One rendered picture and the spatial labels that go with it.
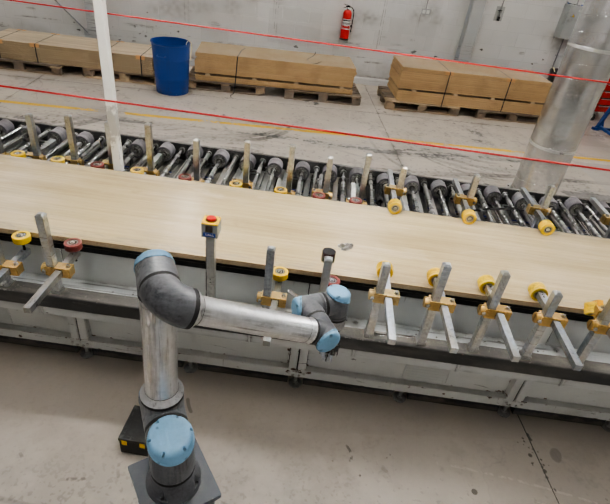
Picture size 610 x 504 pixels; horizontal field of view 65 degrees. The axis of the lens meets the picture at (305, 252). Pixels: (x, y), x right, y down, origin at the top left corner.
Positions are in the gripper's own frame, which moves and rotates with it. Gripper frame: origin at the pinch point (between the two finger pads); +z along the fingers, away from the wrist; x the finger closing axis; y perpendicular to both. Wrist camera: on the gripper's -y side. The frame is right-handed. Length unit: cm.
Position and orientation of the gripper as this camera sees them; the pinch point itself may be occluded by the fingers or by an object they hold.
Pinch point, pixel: (326, 357)
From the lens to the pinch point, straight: 201.3
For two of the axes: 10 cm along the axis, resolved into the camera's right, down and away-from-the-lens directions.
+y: -0.8, 5.4, -8.3
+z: -1.1, 8.3, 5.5
